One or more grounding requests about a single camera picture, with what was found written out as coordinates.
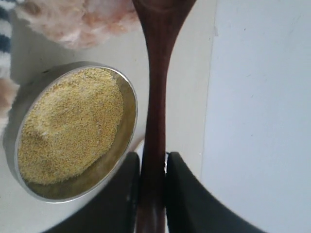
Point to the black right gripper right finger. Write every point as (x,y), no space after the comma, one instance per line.
(190,208)

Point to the beige teddy bear striped shirt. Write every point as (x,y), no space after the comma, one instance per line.
(74,24)

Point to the metal bowl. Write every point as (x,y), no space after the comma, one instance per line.
(102,170)

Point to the dark red wooden spoon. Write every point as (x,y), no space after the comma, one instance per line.
(161,21)

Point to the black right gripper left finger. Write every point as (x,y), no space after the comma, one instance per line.
(113,210)

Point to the yellow millet grains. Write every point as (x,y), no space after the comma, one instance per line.
(72,126)

